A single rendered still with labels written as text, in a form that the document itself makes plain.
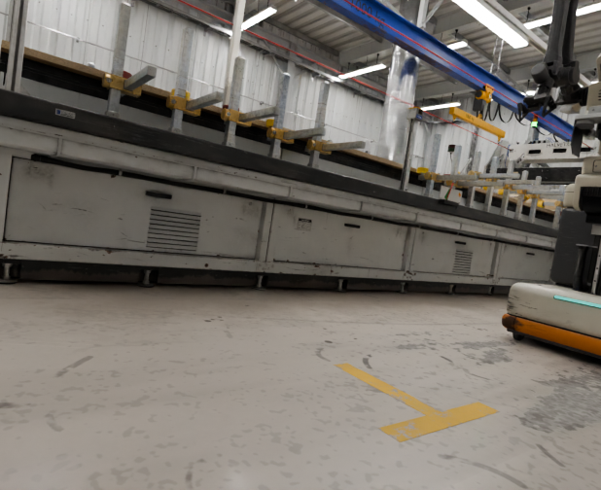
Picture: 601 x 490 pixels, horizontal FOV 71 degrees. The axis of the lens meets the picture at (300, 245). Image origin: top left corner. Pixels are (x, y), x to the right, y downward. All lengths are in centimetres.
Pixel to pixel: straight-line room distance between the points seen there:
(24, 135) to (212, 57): 860
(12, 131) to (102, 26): 786
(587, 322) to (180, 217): 187
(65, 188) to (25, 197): 15
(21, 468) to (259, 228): 181
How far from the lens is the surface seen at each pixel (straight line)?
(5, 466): 81
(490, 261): 425
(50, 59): 200
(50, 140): 181
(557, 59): 225
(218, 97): 167
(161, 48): 980
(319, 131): 192
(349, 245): 281
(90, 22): 954
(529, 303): 224
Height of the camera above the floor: 41
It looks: 3 degrees down
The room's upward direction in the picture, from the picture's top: 8 degrees clockwise
